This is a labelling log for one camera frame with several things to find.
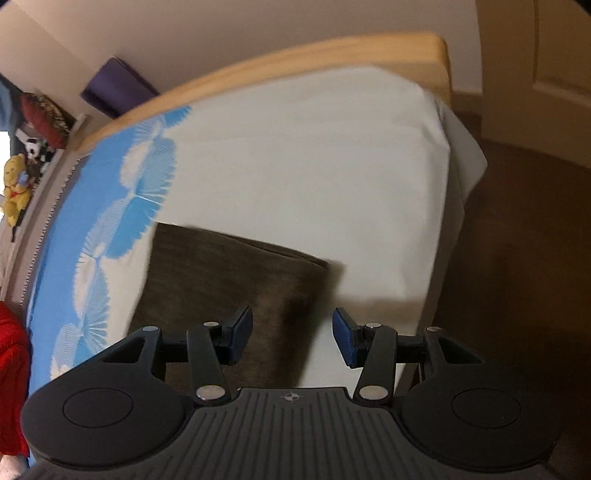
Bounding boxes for wooden bed frame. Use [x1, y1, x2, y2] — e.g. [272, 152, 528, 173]
[75, 31, 451, 154]

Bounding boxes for brown corduroy pants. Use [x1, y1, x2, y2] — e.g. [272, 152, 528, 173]
[129, 222, 347, 392]

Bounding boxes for panda plush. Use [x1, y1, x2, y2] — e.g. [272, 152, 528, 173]
[15, 131, 52, 166]

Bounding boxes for yellow bear plush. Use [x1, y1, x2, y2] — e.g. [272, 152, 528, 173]
[2, 185, 33, 228]

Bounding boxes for cream door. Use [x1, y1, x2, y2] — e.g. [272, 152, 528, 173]
[475, 0, 591, 172]

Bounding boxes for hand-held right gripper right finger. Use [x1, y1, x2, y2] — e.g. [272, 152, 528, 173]
[332, 307, 484, 408]

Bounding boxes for red patterned cushion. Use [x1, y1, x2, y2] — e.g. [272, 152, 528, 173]
[19, 91, 77, 149]

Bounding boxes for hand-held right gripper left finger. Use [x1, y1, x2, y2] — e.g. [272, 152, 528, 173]
[97, 305, 254, 408]

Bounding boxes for red folded blanket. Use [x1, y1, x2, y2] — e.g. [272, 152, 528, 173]
[0, 300, 31, 457]

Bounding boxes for blue curtain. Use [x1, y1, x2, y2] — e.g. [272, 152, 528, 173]
[0, 74, 22, 133]

